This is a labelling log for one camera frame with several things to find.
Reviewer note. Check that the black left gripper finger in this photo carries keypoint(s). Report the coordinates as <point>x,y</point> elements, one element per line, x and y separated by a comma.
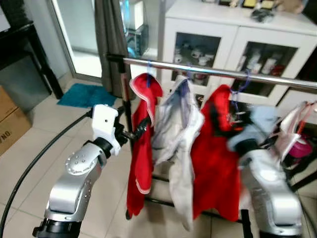
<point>143,124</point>
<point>142,133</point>

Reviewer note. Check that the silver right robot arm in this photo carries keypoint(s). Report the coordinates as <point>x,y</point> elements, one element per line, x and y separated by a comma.
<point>270,193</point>

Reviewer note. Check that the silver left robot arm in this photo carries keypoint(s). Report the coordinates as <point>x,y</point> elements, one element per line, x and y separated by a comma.
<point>74,191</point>

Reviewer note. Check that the blue clothes hanger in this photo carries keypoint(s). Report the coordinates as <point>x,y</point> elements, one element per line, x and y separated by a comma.
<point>246,79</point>
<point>148,79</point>

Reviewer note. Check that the purple clothes hanger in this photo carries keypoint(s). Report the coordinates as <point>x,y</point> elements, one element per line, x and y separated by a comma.
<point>184,89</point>

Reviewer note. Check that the red clothes hanger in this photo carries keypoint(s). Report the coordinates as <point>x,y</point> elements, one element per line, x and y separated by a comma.
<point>300,124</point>

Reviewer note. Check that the red garment white trim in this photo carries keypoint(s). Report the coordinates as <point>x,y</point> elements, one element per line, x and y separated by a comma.
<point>141,158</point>

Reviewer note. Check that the grey white garment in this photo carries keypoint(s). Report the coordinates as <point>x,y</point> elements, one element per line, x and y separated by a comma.
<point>181,163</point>

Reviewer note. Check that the teal floor mat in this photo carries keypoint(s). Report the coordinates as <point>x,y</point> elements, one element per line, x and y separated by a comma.
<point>84,95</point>

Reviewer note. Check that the white shirt black lettering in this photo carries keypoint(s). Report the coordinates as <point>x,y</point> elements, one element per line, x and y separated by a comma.
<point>290,126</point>

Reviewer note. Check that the red shirt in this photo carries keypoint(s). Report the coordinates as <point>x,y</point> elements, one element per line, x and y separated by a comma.
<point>213,168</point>

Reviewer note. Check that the grey metal device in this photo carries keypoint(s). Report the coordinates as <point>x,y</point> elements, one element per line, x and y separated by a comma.
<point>138,42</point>

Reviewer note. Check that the white glass-door cabinet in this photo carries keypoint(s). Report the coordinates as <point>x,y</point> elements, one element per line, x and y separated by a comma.
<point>228,29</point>

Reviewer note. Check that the grey curtain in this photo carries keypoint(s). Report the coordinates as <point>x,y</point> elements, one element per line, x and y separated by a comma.
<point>111,34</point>

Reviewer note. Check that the black rack base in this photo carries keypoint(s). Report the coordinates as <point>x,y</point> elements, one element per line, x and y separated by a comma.
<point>309,179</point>

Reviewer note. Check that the glass sliding door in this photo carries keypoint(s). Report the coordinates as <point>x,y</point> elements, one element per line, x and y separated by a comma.
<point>79,29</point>

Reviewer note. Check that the black tangled object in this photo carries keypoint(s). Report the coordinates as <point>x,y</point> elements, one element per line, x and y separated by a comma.
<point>262,15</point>

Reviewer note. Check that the white box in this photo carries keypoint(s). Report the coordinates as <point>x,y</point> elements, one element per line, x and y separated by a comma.
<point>137,14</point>

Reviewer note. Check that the printed cardboard box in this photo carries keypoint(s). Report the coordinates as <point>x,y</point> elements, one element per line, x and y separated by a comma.
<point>12,131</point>

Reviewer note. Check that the grey panel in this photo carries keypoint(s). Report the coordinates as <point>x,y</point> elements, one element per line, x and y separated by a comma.
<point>20,84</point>

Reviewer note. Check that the yellow black small box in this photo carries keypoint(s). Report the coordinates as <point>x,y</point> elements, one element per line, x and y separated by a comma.
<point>267,4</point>
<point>249,3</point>

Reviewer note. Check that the brown fuzzy object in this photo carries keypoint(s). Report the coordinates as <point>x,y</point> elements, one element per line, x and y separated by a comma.
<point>291,6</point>

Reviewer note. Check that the black desk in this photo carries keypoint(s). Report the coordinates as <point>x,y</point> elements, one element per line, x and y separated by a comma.
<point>20,42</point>

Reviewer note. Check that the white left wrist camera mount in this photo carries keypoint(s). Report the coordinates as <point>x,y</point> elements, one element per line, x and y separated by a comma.
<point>105,124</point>

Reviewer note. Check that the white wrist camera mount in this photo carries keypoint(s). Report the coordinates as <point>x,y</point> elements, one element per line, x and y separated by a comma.
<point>260,124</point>
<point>105,124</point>

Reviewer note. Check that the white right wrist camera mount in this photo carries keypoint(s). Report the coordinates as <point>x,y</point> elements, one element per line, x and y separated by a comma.
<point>260,124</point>

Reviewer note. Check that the black rack post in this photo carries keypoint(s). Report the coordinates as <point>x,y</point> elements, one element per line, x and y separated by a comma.
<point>123,84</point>

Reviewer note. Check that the silver clothes rail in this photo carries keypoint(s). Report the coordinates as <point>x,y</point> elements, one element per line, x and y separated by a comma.
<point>213,72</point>

